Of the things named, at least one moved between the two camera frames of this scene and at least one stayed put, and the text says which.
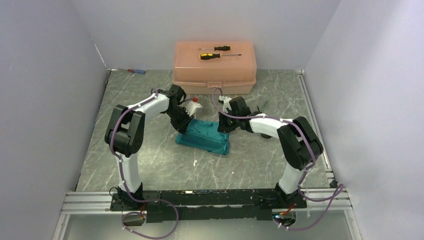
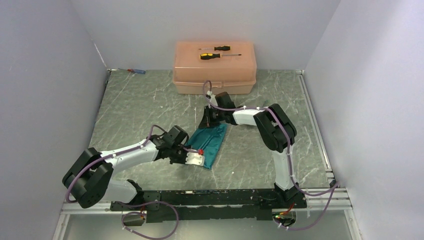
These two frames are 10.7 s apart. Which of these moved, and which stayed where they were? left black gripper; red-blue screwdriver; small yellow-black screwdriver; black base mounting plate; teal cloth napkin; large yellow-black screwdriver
Moved: left black gripper; teal cloth napkin
Stayed: small yellow-black screwdriver; black base mounting plate; red-blue screwdriver; large yellow-black screwdriver
